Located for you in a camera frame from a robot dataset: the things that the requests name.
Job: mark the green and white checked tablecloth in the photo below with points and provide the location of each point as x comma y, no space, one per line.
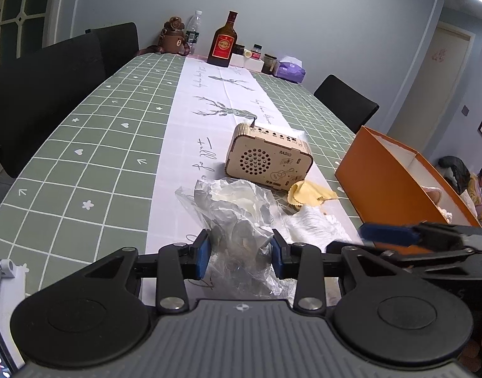
107,145

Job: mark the cream door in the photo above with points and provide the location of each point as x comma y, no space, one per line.
434,86

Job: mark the wall light switch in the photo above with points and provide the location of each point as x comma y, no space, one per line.
466,110

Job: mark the wooden radio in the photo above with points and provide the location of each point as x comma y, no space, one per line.
256,161

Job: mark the brown liquor bottle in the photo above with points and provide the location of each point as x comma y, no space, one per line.
221,43

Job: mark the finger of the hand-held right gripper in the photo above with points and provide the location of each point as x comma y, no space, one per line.
441,260
386,234

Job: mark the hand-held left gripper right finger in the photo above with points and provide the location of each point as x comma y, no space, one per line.
277,258

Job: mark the grey phone stand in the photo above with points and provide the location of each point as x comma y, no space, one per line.
8,271

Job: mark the yellow cloth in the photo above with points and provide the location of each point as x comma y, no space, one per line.
310,195

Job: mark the orange cardboard box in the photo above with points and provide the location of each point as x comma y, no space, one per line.
382,173

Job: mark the glass-paned door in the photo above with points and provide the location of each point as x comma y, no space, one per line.
24,8

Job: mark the small red-label jar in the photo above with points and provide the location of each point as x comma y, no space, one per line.
257,52

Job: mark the clear plastic bag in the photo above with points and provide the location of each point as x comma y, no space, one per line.
233,212

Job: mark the purple tissue pack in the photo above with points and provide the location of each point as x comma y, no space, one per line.
290,69

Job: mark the brown bear-shaped bottle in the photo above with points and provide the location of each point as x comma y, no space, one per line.
174,37

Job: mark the dark glass jar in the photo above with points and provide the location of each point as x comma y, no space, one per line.
269,64

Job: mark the white small box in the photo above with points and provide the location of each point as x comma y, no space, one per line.
241,63

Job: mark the white fluffy item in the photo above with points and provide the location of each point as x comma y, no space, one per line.
445,212

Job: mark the small dark-lidded jar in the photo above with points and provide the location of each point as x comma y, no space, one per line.
238,49

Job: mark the dark jacket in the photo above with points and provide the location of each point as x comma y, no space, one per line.
455,173

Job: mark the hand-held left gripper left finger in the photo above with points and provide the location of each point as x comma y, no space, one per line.
202,258

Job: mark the clear water bottle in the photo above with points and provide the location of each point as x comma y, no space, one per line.
193,27

